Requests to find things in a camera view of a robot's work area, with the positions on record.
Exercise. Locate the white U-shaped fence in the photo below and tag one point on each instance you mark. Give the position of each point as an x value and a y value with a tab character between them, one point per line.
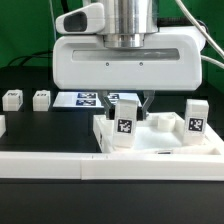
113	166

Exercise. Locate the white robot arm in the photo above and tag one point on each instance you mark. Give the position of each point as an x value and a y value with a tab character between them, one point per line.
109	45

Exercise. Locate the white square table top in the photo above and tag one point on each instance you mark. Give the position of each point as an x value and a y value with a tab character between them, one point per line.
150	140

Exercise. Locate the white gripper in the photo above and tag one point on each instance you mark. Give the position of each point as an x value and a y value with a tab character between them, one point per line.
170	60

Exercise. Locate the white marker sheet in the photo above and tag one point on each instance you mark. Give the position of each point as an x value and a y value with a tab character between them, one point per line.
89	99

